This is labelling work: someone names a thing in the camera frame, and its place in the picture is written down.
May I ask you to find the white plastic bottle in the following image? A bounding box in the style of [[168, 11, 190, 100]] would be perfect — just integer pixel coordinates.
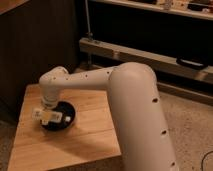
[[32, 108, 71, 125]]

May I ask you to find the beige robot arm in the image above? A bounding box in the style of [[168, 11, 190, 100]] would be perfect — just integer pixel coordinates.
[[39, 62, 180, 171]]

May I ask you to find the dark ceramic bowl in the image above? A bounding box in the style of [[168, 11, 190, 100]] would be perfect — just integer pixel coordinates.
[[43, 101, 76, 131]]

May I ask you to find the wooden table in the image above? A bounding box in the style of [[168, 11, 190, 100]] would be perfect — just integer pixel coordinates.
[[8, 85, 123, 171]]

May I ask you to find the metal pole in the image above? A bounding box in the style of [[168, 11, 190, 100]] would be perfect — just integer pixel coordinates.
[[85, 0, 93, 41]]

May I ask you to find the wooden shelf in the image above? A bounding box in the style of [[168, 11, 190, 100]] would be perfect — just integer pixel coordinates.
[[90, 0, 213, 21]]

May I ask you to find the black handle object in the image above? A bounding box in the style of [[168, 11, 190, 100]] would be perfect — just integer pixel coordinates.
[[176, 58, 208, 70]]

